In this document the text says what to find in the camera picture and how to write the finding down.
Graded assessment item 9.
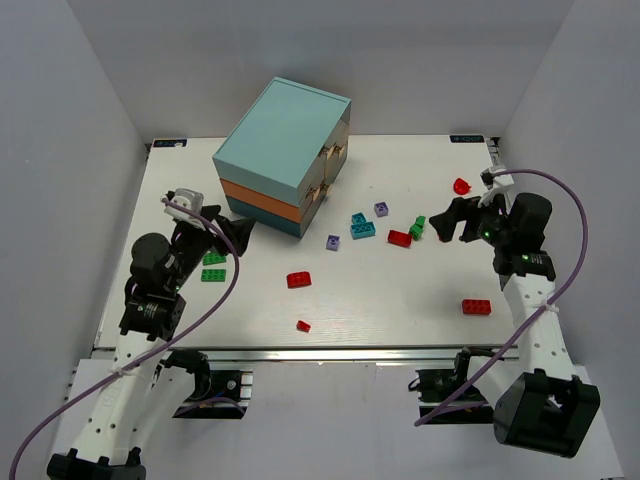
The red round arch lego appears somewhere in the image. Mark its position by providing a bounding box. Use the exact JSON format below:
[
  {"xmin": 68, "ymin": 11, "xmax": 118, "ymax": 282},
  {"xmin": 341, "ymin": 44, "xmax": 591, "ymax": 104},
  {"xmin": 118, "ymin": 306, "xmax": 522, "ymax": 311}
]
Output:
[{"xmin": 453, "ymin": 178, "xmax": 472, "ymax": 196}]

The green lego plate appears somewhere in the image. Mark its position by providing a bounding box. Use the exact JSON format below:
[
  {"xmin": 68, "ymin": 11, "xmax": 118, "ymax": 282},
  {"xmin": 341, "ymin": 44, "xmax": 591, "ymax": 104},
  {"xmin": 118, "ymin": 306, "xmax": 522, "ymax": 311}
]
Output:
[
  {"xmin": 202, "ymin": 253, "xmax": 226, "ymax": 266},
  {"xmin": 201, "ymin": 269, "xmax": 226, "ymax": 283}
]

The small green lego brick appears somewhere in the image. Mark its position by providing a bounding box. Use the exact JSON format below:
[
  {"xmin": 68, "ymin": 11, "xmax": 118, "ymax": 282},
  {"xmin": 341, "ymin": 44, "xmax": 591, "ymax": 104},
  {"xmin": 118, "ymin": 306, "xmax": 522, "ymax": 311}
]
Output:
[{"xmin": 408, "ymin": 216, "xmax": 426, "ymax": 241}]

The red sloped lego brick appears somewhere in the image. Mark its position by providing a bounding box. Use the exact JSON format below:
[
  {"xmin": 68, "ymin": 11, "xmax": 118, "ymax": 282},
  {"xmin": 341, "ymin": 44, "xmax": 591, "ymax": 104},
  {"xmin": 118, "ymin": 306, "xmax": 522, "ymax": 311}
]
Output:
[{"xmin": 387, "ymin": 230, "xmax": 413, "ymax": 248}]

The small red lego wedge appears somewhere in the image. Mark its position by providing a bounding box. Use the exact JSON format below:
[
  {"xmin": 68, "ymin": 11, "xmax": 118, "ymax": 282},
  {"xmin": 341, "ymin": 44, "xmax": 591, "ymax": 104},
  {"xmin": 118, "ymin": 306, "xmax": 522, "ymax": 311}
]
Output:
[{"xmin": 296, "ymin": 321, "xmax": 311, "ymax": 333}]

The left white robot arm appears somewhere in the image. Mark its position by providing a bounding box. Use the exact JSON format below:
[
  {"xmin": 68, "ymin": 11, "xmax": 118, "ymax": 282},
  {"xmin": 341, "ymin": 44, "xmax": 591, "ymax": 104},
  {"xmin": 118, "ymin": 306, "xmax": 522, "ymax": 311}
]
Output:
[{"xmin": 47, "ymin": 200, "xmax": 255, "ymax": 479}]

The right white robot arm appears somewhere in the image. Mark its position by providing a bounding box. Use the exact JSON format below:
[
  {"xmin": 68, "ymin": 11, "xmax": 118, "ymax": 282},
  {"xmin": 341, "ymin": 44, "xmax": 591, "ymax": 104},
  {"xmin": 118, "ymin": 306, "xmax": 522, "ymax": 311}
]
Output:
[{"xmin": 425, "ymin": 193, "xmax": 600, "ymax": 458}]

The purple lego brick right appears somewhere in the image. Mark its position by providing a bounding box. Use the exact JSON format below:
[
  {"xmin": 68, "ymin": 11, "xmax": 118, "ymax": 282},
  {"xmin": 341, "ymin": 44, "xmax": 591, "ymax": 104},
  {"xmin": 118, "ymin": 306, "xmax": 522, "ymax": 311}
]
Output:
[{"xmin": 374, "ymin": 202, "xmax": 389, "ymax": 218}]

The purple lego brick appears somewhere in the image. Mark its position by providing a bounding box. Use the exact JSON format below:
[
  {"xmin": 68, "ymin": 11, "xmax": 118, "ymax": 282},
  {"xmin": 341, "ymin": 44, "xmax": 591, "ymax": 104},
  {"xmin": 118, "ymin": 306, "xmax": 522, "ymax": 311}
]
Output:
[
  {"xmin": 326, "ymin": 235, "xmax": 340, "ymax": 251},
  {"xmin": 374, "ymin": 202, "xmax": 389, "ymax": 218}
]

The right blue table label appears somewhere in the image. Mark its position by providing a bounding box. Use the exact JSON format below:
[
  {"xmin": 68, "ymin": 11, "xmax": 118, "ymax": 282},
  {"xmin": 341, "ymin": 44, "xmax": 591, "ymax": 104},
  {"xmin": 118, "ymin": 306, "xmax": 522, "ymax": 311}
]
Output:
[{"xmin": 449, "ymin": 134, "xmax": 485, "ymax": 144}]

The blue table label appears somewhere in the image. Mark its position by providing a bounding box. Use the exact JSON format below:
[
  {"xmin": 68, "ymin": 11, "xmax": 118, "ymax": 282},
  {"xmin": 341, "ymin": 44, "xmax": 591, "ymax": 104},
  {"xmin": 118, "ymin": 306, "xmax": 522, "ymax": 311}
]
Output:
[
  {"xmin": 151, "ymin": 138, "xmax": 187, "ymax": 149},
  {"xmin": 449, "ymin": 134, "xmax": 485, "ymax": 144}
]

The red curved lego centre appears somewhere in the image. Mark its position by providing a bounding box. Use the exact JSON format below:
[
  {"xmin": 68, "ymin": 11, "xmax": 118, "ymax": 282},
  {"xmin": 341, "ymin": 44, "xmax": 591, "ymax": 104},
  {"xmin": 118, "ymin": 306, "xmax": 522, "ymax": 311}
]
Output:
[{"xmin": 286, "ymin": 271, "xmax": 312, "ymax": 289}]

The teal orange drawer cabinet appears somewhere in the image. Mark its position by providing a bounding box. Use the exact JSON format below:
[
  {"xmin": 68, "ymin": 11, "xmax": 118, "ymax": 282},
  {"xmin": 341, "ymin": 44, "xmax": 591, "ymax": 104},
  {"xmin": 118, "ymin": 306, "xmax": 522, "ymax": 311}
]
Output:
[{"xmin": 213, "ymin": 77, "xmax": 351, "ymax": 238}]

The red 2x3 lego brick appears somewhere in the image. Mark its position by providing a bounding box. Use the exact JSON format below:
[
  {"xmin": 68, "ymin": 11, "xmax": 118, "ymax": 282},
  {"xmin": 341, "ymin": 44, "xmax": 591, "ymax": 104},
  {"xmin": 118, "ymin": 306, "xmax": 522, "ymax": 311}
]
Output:
[{"xmin": 461, "ymin": 299, "xmax": 492, "ymax": 316}]

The left blue table label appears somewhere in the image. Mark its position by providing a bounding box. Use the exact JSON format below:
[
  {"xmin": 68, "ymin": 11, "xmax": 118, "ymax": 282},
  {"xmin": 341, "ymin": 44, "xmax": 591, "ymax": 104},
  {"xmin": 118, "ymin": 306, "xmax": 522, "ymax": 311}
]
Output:
[{"xmin": 151, "ymin": 138, "xmax": 187, "ymax": 149}]

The large teal lego brick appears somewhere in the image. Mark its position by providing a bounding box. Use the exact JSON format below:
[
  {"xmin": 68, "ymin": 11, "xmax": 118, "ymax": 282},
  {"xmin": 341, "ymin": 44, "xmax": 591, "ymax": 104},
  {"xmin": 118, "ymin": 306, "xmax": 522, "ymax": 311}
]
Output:
[{"xmin": 350, "ymin": 222, "xmax": 376, "ymax": 240}]

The small teal lego brick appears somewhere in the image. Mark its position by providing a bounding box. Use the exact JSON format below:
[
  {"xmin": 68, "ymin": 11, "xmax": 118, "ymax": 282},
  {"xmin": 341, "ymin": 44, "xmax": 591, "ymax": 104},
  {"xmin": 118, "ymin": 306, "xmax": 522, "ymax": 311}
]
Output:
[{"xmin": 351, "ymin": 213, "xmax": 366, "ymax": 225}]

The purple lego brick left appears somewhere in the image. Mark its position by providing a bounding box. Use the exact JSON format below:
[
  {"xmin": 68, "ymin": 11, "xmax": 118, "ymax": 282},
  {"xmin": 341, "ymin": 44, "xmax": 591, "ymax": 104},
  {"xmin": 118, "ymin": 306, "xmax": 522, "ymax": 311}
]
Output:
[{"xmin": 326, "ymin": 235, "xmax": 340, "ymax": 251}]

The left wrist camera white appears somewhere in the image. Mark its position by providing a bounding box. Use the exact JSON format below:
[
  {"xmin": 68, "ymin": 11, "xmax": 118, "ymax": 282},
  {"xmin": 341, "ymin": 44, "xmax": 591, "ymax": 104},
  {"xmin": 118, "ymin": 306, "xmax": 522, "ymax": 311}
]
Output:
[{"xmin": 163, "ymin": 188, "xmax": 204, "ymax": 224}]

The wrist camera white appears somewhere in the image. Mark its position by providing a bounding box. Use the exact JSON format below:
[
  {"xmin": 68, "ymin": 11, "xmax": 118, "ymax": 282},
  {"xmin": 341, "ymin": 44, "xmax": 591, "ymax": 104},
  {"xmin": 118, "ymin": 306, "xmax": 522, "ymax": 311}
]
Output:
[
  {"xmin": 479, "ymin": 165, "xmax": 514, "ymax": 207},
  {"xmin": 163, "ymin": 188, "xmax": 204, "ymax": 224}
]

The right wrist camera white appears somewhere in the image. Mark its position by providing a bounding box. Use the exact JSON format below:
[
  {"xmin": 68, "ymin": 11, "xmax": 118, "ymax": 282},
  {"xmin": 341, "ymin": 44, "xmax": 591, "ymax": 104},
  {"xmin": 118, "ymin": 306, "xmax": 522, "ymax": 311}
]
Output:
[{"xmin": 479, "ymin": 165, "xmax": 514, "ymax": 207}]

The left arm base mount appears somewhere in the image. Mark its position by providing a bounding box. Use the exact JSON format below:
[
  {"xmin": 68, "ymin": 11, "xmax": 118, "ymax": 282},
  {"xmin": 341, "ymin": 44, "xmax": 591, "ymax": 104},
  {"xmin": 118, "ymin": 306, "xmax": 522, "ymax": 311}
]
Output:
[{"xmin": 164, "ymin": 350, "xmax": 253, "ymax": 420}]

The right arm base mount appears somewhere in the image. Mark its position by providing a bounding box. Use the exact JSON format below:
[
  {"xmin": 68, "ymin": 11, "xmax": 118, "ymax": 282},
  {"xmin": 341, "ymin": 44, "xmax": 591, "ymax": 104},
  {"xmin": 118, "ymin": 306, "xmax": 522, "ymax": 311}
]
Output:
[{"xmin": 407, "ymin": 347, "xmax": 493, "ymax": 425}]

